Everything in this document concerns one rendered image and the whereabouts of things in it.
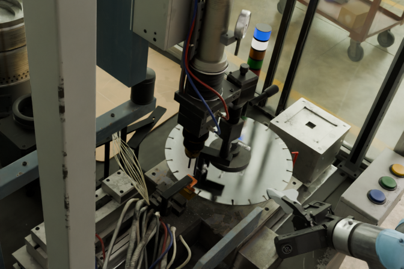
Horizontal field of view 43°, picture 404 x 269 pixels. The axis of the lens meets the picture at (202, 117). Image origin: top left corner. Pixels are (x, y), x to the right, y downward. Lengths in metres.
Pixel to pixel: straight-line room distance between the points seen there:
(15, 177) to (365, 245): 0.71
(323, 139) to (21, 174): 0.84
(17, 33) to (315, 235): 0.93
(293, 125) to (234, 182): 0.37
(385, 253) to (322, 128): 0.60
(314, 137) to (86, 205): 1.10
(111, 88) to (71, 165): 1.36
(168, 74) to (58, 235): 1.40
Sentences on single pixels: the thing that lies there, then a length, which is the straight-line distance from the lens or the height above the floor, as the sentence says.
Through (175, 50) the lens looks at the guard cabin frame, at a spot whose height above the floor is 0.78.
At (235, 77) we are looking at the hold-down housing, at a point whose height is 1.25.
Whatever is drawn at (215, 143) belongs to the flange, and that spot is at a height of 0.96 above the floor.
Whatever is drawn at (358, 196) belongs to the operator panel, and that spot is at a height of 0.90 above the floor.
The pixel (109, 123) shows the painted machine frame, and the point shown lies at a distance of 1.20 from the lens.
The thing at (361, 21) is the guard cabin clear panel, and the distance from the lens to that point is 1.50.
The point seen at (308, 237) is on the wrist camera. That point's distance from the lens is 1.15.
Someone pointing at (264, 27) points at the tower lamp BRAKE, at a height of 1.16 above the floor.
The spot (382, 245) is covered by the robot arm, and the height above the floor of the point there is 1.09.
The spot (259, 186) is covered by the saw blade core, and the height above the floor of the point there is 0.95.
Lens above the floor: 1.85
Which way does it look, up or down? 40 degrees down
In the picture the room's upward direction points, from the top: 10 degrees clockwise
